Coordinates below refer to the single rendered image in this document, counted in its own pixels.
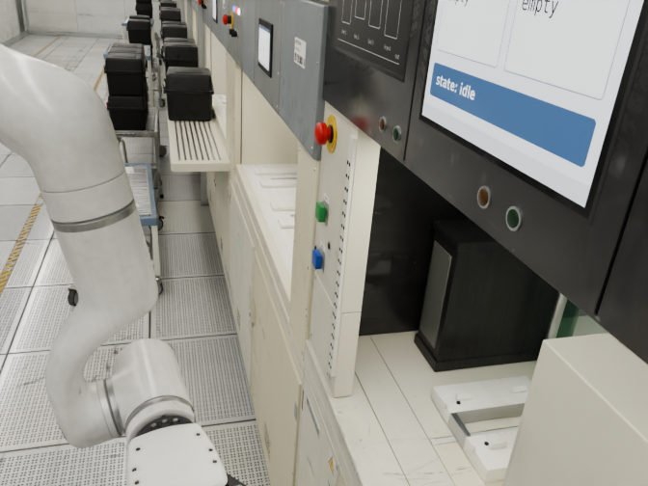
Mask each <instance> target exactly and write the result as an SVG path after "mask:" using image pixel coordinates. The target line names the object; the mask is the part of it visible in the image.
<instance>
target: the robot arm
mask: <svg viewBox="0 0 648 486"><path fill-rule="evenodd" d="M0 143H1V144H2V145H4V146H5V147H6V148H8V149H9V150H11V151H13V152H14V153H16V154H18V155H20V156H21V157H22V158H24V159H25V160H26V161H27V163H28V164H29V165H30V167H31V169H32V171H33V173H34V176H35V179H36V181H37V184H38V186H39V189H40V193H41V196H42V199H43V201H44V204H45V207H46V210H47V212H48V215H49V218H50V221H51V223H52V226H53V229H54V230H55V233H56V236H57V238H58V241H59V244H60V246H61V249H62V252H63V254H64V257H65V260H66V262H67V266H68V269H69V272H70V274H71V276H72V279H73V282H74V284H75V287H76V290H77V293H78V297H79V300H78V303H77V305H76V307H75V308H74V310H73V311H72V312H71V314H70V315H69V316H68V318H67V319H66V321H65V322H64V324H63V325H62V327H61V328H60V330H59V332H58V334H57V336H56V337H55V338H54V340H53V343H52V345H51V348H50V351H49V354H48V358H47V362H46V367H45V387H46V392H47V396H48V399H49V402H50V405H51V408H52V411H53V413H54V416H55V418H56V420H57V422H58V426H59V427H60V429H61V431H62V433H63V436H64V438H65V439H66V440H67V441H68V442H69V443H70V444H71V445H72V446H74V447H77V448H86V447H90V446H97V445H100V444H102V443H105V442H108V441H110V440H113V439H115V438H118V437H120V436H123V435H125V437H126V441H127V446H128V449H127V455H126V485H127V486H237V485H242V486H247V485H245V484H244V483H242V482H240V481H239V480H237V479H236V478H234V477H232V476H231V475H229V474H228V473H226V471H225V468H224V466H223V463H222V461H221V459H220V457H219V455H218V453H217V451H216V449H215V447H214V445H213V443H212V442H211V441H210V439H209V438H208V436H207V435H206V433H205V432H204V431H203V429H202V426H201V423H200V422H199V421H196V422H195V420H196V414H195V411H194V408H193V406H192V403H191V400H190V397H189V394H188V391H187V389H186V386H185V383H184V381H183V378H182V375H181V372H180V369H179V366H178V363H177V360H176V356H175V353H174V351H173V349H172V348H171V347H170V345H169V344H167V343H166V342H164V341H162V340H159V339H155V338H144V339H139V340H136V341H134V342H132V343H130V344H128V345H126V346H125V347H124V348H123V350H122V351H121V352H120V353H119V354H118V356H117V358H116V359H115V362H114V367H113V368H114V374H113V375H111V376H109V377H107V378H105V379H102V380H99V381H95V382H88V381H86V380H85V378H84V375H83V370H84V367H85V365H86V363H87V361H88V359H89V358H90V357H91V355H92V354H93V353H94V352H95V350H96V349H97V348H98V347H99V346H101V345H102V344H103V343H104V342H105V341H106V340H108V339H109V338H111V337H112V336H113V335H115V334H116V333H118V332H119V331H121V330H122V329H124V328H125V327H127V326H129V325H130V324H132V323H134V322H135V321H137V320H138V319H140V318H141V317H143V316H144V315H146V314H147V313H148V312H149V311H151V310H152V308H153V307H154V306H155V304H156V302H157V299H158V286H157V281H156V278H155V274H154V270H153V267H152V263H151V259H150V256H149V250H148V246H147V242H146V239H145V236H144V232H143V229H142V225H141V221H140V217H139V214H138V210H137V206H136V203H135V200H134V197H133V193H132V190H131V186H130V183H129V179H128V176H127V172H126V169H125V166H124V162H123V159H122V153H121V149H120V146H119V143H118V139H117V136H116V133H115V129H114V126H113V124H112V121H111V118H110V115H109V113H108V110H107V108H106V106H105V104H104V103H103V101H102V99H101V98H100V96H99V95H98V94H97V92H96V91H95V90H94V89H93V88H92V87H91V86H90V85H89V84H88V83H87V82H86V81H84V80H83V79H82V78H80V77H79V76H77V75H75V74H74V73H72V72H70V71H68V70H66V69H64V68H61V67H57V66H55V65H52V64H50V63H47V62H45V61H42V60H39V59H36V58H33V57H31V56H28V55H25V54H22V53H19V52H17V51H14V50H12V49H10V48H8V47H6V46H4V45H2V44H0ZM198 434H199V435H198Z"/></svg>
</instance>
